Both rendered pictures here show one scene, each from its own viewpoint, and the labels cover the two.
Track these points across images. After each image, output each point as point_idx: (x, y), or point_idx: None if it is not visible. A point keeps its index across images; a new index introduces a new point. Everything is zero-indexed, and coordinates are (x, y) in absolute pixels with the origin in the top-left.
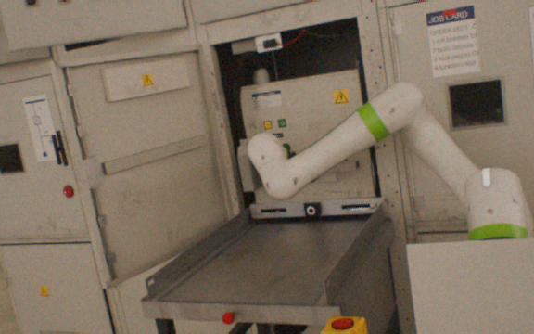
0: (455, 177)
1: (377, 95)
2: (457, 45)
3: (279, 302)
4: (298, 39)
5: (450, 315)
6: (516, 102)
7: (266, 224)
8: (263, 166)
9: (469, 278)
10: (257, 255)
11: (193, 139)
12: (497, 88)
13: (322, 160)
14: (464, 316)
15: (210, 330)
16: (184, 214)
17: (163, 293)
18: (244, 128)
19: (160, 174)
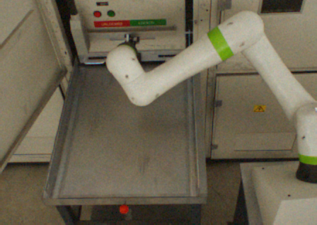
0: (276, 83)
1: (228, 26)
2: None
3: (160, 194)
4: None
5: (295, 221)
6: None
7: (94, 68)
8: (127, 84)
9: (315, 209)
10: (110, 122)
11: (26, 21)
12: None
13: (179, 80)
14: (303, 221)
15: (50, 131)
16: (30, 85)
17: (57, 187)
18: (74, 5)
19: (8, 66)
